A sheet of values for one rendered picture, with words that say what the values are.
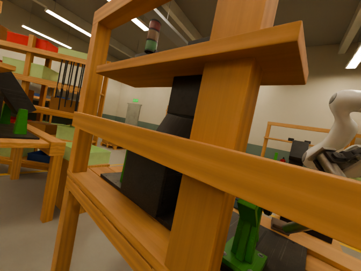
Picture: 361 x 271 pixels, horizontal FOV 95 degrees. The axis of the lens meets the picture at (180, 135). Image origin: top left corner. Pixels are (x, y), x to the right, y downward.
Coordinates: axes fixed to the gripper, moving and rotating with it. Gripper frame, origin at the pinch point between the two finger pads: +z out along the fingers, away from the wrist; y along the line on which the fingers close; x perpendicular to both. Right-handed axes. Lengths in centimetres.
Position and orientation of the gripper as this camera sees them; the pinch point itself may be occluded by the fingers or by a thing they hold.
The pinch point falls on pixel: (328, 161)
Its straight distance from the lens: 59.1
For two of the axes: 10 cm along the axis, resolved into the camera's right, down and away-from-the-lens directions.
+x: 0.7, 7.4, -6.7
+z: -9.8, -0.8, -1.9
